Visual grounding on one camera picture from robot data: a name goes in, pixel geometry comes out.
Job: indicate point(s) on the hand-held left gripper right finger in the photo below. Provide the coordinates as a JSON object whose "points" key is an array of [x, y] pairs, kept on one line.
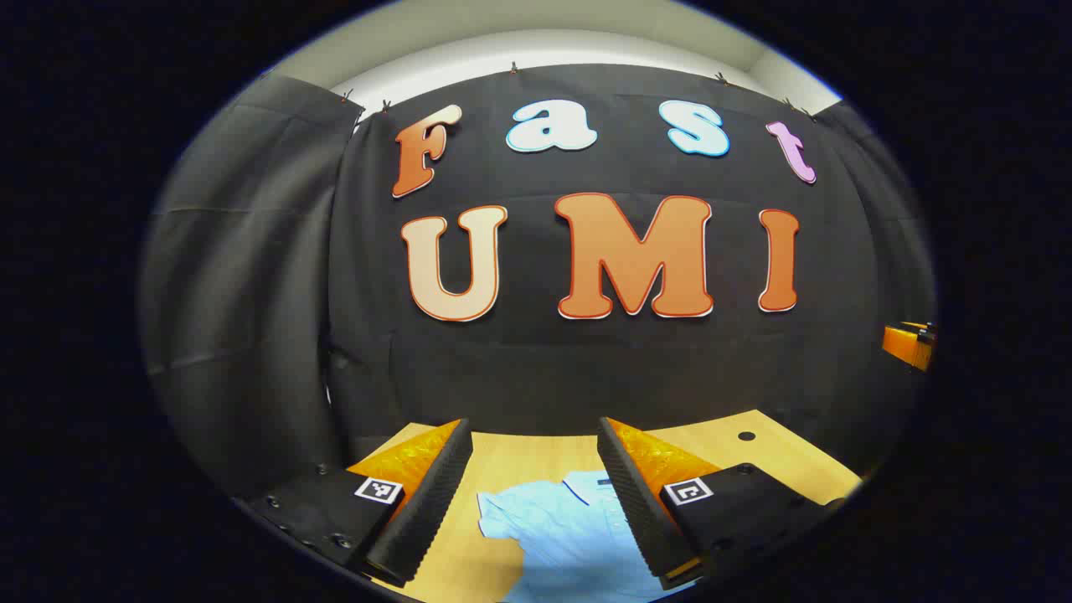
{"points": [[641, 511]]}

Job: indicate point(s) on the black backdrop cloth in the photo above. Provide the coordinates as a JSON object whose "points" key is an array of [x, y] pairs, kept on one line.
{"points": [[536, 360]]}

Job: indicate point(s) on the light blue T-shirt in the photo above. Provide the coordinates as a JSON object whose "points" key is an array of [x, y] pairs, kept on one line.
{"points": [[569, 536]]}

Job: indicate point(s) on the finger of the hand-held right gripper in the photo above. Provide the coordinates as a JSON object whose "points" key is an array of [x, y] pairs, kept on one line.
{"points": [[906, 345]]}

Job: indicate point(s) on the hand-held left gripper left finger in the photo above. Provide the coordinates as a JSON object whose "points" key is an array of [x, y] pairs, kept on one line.
{"points": [[427, 502]]}

